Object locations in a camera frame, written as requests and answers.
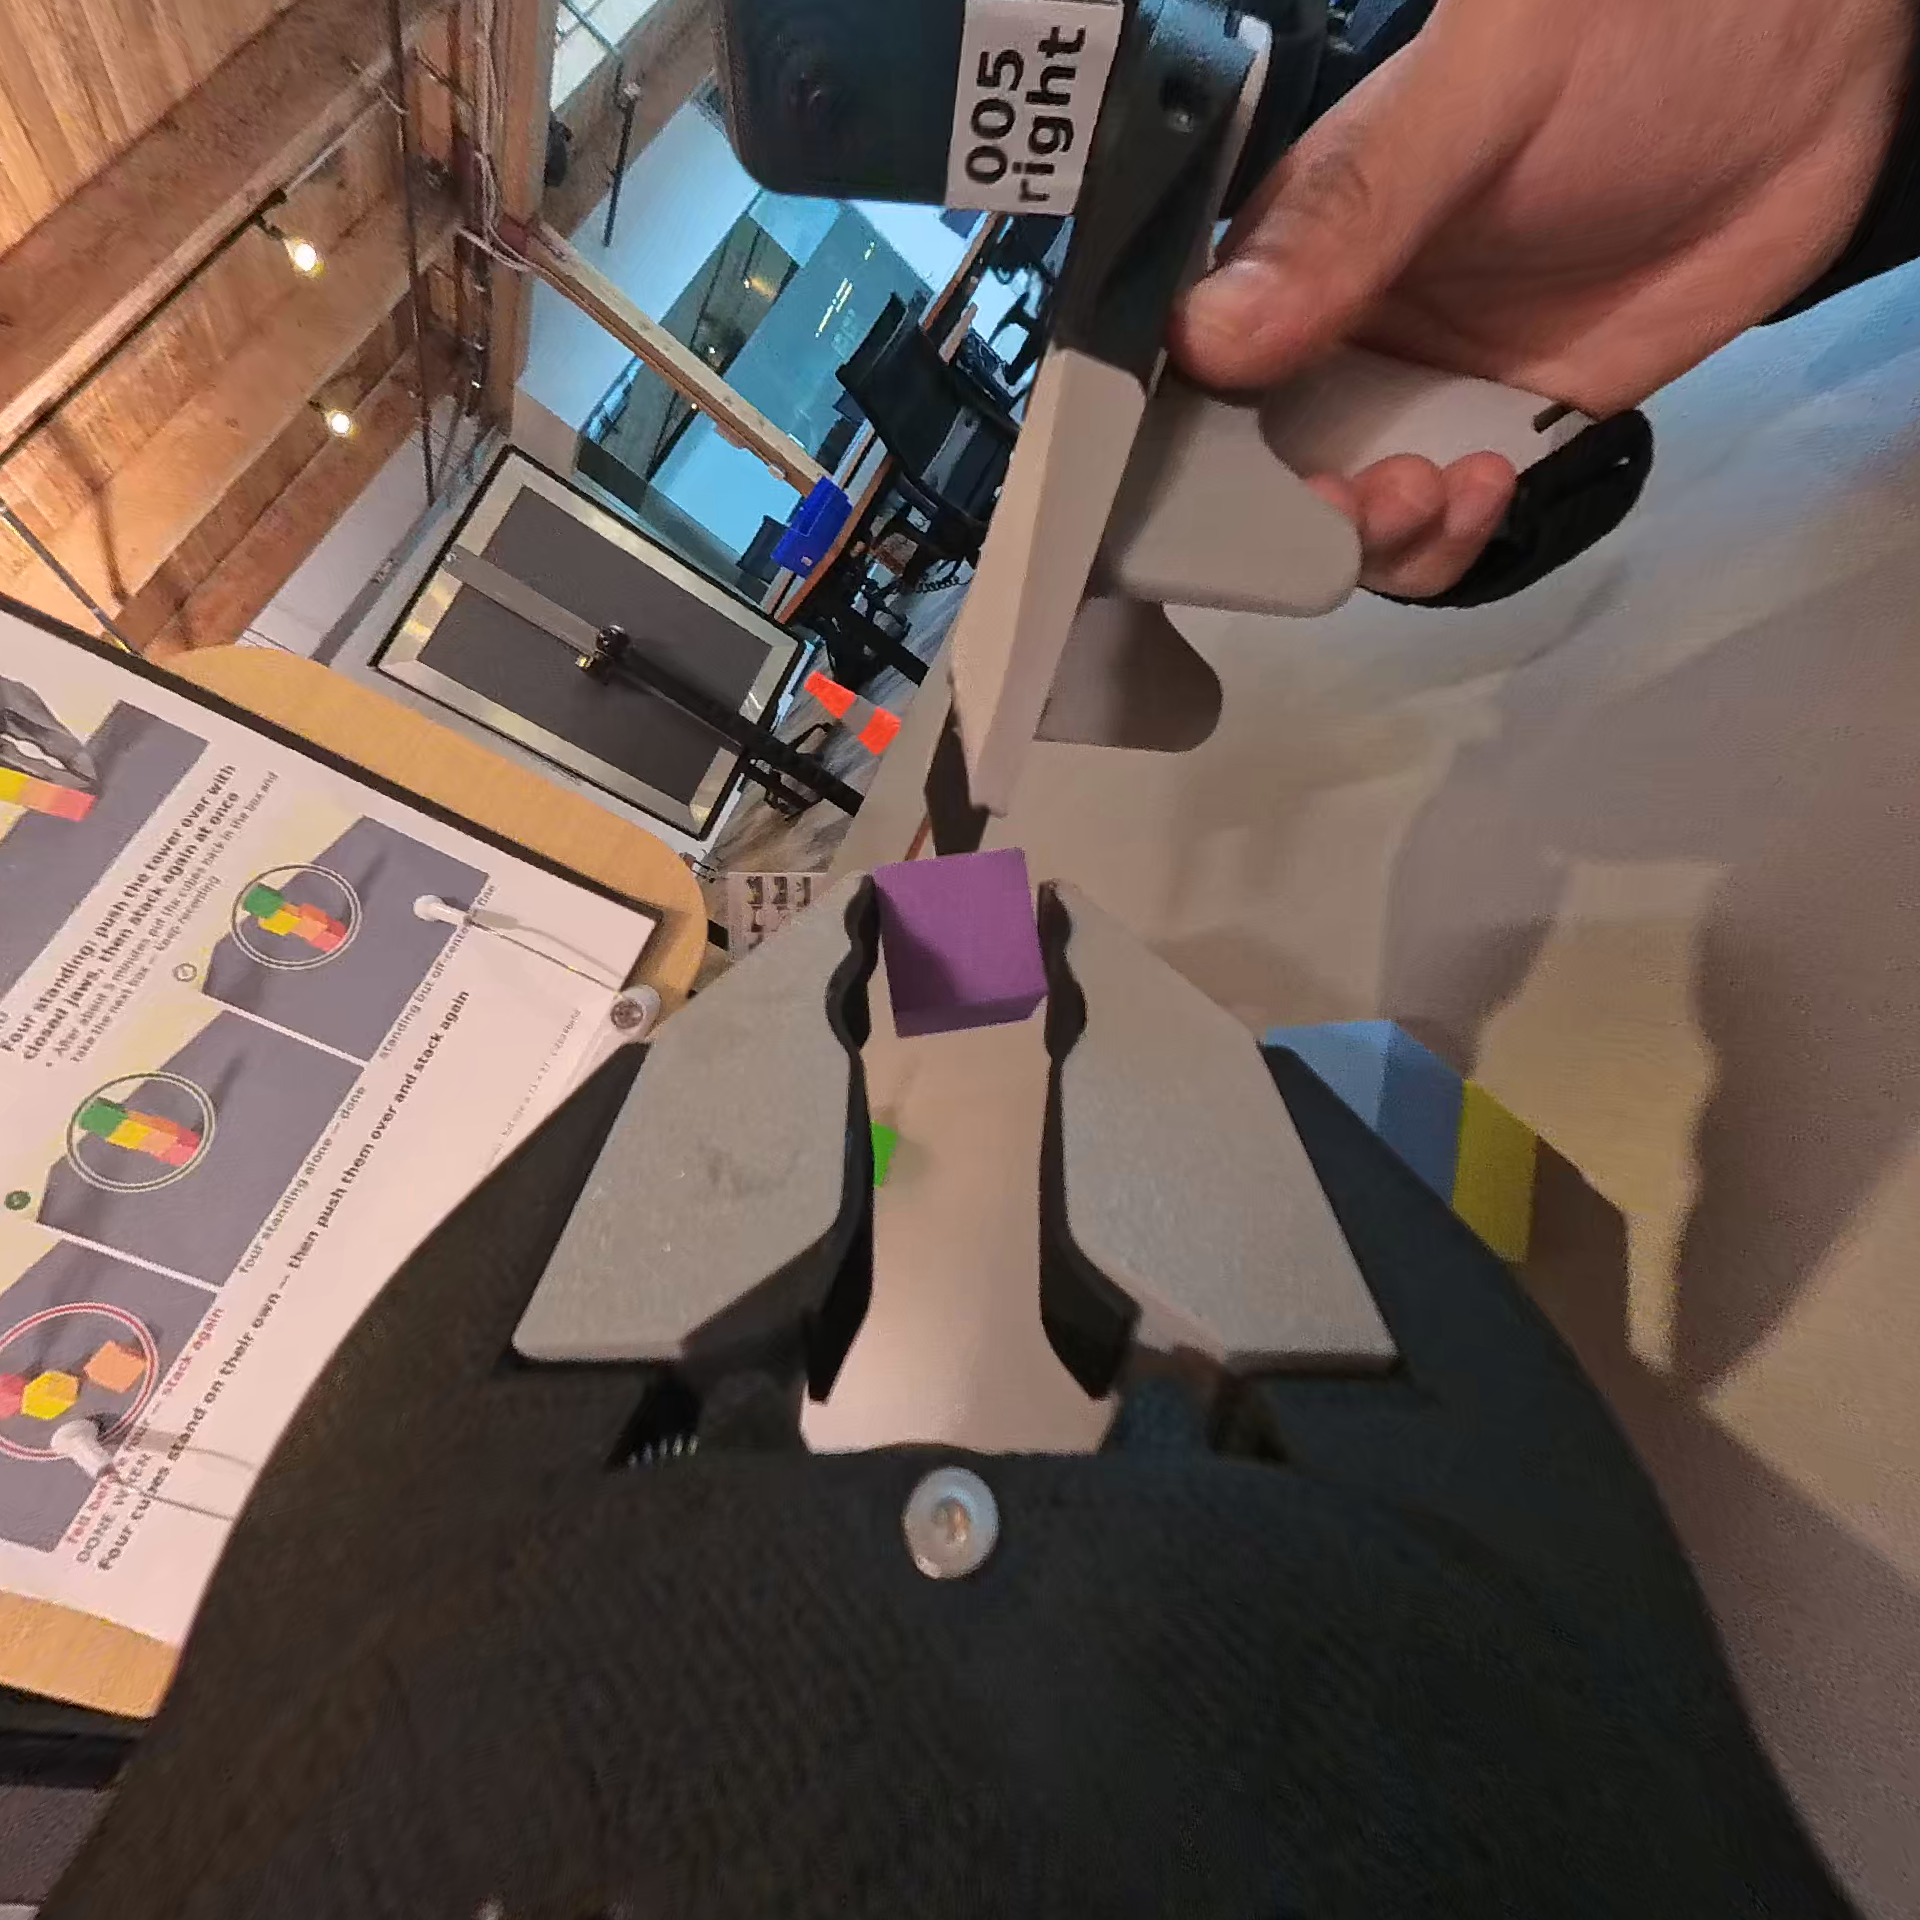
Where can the metal framed dark panel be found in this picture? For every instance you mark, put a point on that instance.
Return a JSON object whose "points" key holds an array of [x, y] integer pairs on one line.
{"points": [[600, 600]]}

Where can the blue foam cube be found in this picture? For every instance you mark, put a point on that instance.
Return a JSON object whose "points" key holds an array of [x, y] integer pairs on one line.
{"points": [[1372, 1089]]}

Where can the person's right hand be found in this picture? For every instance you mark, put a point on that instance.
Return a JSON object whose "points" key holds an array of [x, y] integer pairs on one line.
{"points": [[1575, 194]]}

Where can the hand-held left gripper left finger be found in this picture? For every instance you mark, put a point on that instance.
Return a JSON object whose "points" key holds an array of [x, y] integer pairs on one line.
{"points": [[691, 1185]]}

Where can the green foam cube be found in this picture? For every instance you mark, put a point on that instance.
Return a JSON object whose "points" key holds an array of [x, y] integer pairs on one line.
{"points": [[885, 1152]]}

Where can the purple foam cube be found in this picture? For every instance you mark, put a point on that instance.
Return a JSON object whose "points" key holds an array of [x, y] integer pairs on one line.
{"points": [[961, 937]]}

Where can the printed instruction sheet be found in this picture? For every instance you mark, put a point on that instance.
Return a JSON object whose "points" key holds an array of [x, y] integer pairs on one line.
{"points": [[375, 1080]]}

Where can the yellow foam cube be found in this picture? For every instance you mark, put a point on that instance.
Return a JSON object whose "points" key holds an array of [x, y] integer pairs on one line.
{"points": [[1500, 1185]]}

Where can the small printed paper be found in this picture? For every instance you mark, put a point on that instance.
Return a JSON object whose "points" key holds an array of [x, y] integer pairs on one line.
{"points": [[765, 912]]}

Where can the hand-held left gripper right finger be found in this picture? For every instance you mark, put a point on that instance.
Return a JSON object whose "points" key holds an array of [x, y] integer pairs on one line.
{"points": [[1201, 1200]]}

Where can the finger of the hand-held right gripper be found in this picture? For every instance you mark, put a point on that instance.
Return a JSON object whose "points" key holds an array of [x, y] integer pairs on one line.
{"points": [[1036, 600]]}

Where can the black office chair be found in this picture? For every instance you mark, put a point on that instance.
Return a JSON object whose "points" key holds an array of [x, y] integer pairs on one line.
{"points": [[915, 406]]}

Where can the blue plastic bin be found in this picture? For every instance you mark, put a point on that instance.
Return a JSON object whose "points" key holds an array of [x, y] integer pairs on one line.
{"points": [[811, 529]]}

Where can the ceiling spot light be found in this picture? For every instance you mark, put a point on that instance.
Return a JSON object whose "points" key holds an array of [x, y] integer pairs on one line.
{"points": [[300, 254], [339, 421]]}

